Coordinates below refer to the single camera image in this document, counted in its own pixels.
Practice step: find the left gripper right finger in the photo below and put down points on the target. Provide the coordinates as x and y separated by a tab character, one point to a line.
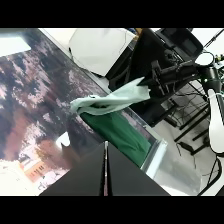
130	176

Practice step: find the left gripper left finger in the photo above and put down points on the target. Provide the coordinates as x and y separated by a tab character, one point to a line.
83	176

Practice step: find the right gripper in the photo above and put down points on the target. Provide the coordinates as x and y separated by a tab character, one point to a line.
176	75

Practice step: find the pale green garment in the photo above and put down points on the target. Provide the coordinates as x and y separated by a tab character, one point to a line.
113	100

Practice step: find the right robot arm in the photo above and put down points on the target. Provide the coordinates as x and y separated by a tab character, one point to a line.
216	113

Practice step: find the dark green garment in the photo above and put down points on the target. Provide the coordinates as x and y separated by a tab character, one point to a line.
125	135

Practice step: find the silver frame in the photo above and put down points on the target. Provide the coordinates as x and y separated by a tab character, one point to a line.
156	156

